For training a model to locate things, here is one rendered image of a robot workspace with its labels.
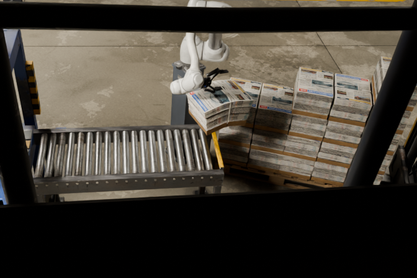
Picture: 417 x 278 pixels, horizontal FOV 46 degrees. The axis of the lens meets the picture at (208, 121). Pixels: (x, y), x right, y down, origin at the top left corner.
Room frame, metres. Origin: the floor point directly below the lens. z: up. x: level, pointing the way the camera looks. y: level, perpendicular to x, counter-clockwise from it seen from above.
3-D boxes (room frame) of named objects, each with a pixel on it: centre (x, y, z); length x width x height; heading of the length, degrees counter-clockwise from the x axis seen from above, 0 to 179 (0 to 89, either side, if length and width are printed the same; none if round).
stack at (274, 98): (3.35, -0.70, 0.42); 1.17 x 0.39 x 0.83; 82
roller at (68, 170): (2.47, 0.95, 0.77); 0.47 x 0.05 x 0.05; 12
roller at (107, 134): (2.53, 0.69, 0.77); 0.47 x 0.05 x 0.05; 12
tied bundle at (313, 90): (3.34, -0.83, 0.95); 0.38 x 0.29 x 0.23; 174
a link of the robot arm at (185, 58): (3.46, 0.20, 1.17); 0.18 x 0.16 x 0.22; 89
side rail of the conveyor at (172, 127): (2.80, 0.62, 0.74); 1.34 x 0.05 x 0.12; 102
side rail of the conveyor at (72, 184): (2.31, 0.51, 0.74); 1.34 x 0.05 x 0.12; 102
